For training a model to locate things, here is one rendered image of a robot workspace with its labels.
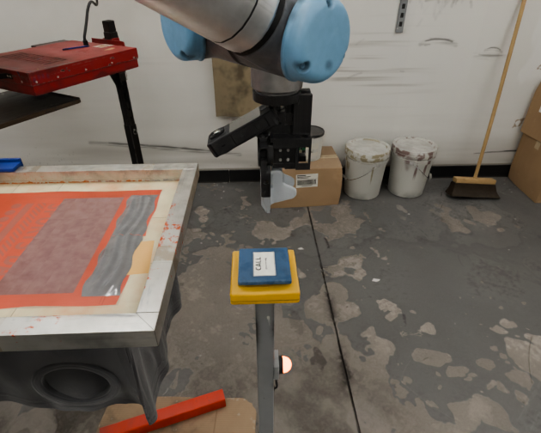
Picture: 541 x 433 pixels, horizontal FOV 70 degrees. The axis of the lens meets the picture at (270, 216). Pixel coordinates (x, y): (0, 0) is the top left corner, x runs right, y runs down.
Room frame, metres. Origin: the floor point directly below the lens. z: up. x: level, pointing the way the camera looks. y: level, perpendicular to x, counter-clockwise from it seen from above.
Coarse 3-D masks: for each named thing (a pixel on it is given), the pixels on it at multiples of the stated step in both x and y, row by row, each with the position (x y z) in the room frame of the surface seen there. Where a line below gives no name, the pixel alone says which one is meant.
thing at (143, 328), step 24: (24, 168) 0.94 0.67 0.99; (48, 168) 0.94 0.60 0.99; (72, 168) 0.94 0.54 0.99; (96, 168) 0.94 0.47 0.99; (120, 168) 0.94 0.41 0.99; (144, 168) 0.94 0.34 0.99; (168, 168) 0.94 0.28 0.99; (192, 168) 0.94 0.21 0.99; (192, 192) 0.84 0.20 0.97; (168, 216) 0.70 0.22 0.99; (168, 240) 0.62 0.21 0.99; (168, 264) 0.54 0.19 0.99; (144, 288) 0.48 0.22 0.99; (168, 288) 0.50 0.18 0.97; (144, 312) 0.43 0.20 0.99; (0, 336) 0.38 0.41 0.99; (24, 336) 0.38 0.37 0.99; (48, 336) 0.38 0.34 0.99; (72, 336) 0.38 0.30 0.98; (96, 336) 0.39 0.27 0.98; (120, 336) 0.39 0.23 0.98; (144, 336) 0.39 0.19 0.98
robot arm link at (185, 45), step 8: (168, 24) 0.47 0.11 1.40; (176, 24) 0.46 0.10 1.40; (168, 32) 0.47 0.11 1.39; (176, 32) 0.46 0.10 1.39; (184, 32) 0.45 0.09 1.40; (192, 32) 0.44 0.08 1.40; (168, 40) 0.48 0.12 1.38; (176, 40) 0.46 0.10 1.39; (184, 40) 0.45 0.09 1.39; (192, 40) 0.44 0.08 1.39; (200, 40) 0.45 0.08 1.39; (208, 40) 0.45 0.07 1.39; (176, 48) 0.46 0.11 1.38; (184, 48) 0.45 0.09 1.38; (192, 48) 0.45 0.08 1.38; (200, 48) 0.45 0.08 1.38; (208, 48) 0.46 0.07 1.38; (216, 48) 0.44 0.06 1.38; (224, 48) 0.43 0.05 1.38; (176, 56) 0.47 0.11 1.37; (184, 56) 0.46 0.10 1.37; (192, 56) 0.46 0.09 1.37; (200, 56) 0.46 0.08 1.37; (208, 56) 0.47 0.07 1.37; (216, 56) 0.46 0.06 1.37; (224, 56) 0.44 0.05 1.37; (240, 64) 0.44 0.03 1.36
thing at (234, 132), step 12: (264, 108) 0.56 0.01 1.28; (240, 120) 0.57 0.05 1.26; (252, 120) 0.54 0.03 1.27; (264, 120) 0.54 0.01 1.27; (276, 120) 0.55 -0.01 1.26; (216, 132) 0.56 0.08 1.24; (228, 132) 0.54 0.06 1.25; (240, 132) 0.54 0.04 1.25; (252, 132) 0.54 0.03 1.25; (216, 144) 0.54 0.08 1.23; (228, 144) 0.54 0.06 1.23; (216, 156) 0.54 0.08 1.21
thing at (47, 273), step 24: (48, 240) 0.66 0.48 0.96; (72, 240) 0.66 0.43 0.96; (96, 240) 0.66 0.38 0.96; (24, 264) 0.58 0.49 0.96; (48, 264) 0.58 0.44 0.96; (72, 264) 0.58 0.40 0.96; (96, 264) 0.58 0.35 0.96; (0, 288) 0.52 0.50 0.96; (24, 288) 0.52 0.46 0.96; (48, 288) 0.52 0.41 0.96; (72, 288) 0.52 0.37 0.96; (120, 288) 0.52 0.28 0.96
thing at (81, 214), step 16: (32, 192) 0.87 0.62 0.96; (48, 192) 0.87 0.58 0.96; (64, 192) 0.87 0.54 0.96; (80, 192) 0.87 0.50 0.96; (96, 192) 0.87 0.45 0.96; (112, 192) 0.87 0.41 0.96; (128, 192) 0.87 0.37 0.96; (144, 192) 0.87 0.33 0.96; (160, 192) 0.87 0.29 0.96; (0, 208) 0.79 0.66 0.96; (64, 208) 0.79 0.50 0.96; (80, 208) 0.79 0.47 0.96; (96, 208) 0.79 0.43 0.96; (112, 208) 0.79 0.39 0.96; (48, 224) 0.72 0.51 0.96; (64, 224) 0.72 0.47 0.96; (80, 224) 0.72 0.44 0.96; (96, 224) 0.72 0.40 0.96; (112, 224) 0.72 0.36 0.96
